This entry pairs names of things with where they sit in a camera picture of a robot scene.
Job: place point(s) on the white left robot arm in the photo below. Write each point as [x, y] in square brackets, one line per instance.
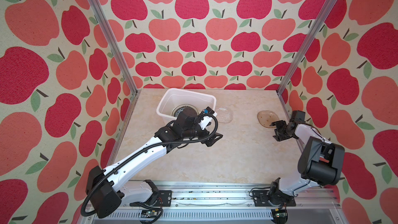
[106, 189]

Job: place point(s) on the aluminium frame post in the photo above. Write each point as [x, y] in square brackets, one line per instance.
[113, 45]
[313, 30]

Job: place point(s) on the right aluminium frame post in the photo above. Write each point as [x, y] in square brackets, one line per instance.
[313, 30]

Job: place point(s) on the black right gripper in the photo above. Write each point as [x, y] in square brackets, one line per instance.
[280, 124]

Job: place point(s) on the clear glass plate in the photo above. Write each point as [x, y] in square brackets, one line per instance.
[224, 115]

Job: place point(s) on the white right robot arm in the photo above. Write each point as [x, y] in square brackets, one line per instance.
[320, 163]

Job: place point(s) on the blue floral green plate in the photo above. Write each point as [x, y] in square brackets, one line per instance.
[190, 109]

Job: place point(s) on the white plastic bin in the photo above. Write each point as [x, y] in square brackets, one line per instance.
[175, 99]

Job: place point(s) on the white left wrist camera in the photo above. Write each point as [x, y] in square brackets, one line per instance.
[206, 117]

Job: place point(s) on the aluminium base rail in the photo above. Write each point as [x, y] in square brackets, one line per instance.
[208, 203]

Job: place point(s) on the left aluminium frame post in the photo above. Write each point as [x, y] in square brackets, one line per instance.
[113, 45]

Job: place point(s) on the beige speckled plate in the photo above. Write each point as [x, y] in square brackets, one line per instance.
[266, 118]

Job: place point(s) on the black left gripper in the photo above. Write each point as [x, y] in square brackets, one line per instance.
[210, 141]

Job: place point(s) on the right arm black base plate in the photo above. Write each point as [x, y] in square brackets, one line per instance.
[262, 198]

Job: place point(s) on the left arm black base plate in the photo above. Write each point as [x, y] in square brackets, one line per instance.
[162, 198]

